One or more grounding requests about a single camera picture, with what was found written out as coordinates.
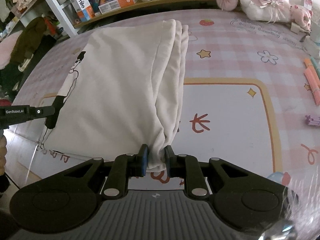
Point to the person's left hand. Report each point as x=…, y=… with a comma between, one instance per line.
x=3, y=152

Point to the orange highlighter pen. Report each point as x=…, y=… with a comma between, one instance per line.
x=308, y=64

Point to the white orange flat box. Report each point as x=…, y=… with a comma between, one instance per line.
x=113, y=5

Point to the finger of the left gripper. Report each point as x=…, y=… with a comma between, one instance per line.
x=57, y=104

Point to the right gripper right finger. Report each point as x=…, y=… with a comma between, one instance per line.
x=241, y=199

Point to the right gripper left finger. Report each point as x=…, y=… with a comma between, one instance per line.
x=70, y=198

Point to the white bookshelf frame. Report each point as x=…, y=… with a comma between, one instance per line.
x=72, y=28

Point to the brown jacket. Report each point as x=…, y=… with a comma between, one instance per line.
x=28, y=41

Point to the cream t-shirt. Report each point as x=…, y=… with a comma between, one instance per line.
x=124, y=90

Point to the pink white plush bunny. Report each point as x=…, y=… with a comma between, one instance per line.
x=271, y=11

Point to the usmile white orange box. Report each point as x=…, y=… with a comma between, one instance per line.
x=83, y=9

